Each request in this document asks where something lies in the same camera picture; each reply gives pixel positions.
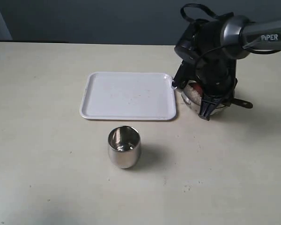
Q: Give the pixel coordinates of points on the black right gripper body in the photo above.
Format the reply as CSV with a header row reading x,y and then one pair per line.
x,y
215,72

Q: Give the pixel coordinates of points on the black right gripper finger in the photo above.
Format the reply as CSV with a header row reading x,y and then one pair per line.
x,y
210,105
179,81

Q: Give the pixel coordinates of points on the dark red wooden spoon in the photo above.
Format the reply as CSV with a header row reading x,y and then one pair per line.
x,y
197,94

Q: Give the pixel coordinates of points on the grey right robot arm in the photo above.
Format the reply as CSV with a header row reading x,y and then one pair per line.
x,y
242,37

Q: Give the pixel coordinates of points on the steel bowl of rice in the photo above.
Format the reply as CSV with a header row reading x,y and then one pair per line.
x,y
192,95

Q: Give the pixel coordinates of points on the stainless steel cup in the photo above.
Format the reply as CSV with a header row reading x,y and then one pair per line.
x,y
124,146

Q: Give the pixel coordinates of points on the white rectangular plastic tray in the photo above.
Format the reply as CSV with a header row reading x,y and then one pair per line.
x,y
128,96

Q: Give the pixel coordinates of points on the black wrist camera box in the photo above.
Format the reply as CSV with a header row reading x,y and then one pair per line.
x,y
186,46

